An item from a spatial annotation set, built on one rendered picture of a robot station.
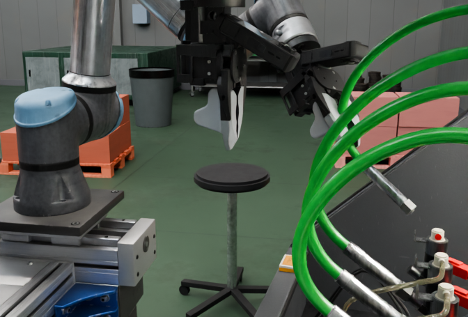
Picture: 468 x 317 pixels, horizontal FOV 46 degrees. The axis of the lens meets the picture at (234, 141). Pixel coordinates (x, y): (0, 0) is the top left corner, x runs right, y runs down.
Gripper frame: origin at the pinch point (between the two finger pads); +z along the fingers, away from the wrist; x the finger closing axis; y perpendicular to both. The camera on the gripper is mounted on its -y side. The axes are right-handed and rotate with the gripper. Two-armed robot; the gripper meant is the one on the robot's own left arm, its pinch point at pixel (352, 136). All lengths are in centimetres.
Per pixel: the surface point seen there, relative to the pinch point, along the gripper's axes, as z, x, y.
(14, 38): -783, -267, 774
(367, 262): 21.3, 12.4, -1.9
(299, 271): 23.1, 29.5, -6.4
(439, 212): 9.8, -26.8, 6.7
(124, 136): -248, -183, 342
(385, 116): 12.1, 22.3, -18.3
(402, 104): 12.0, 21.7, -20.2
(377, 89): 6.1, 17.1, -16.1
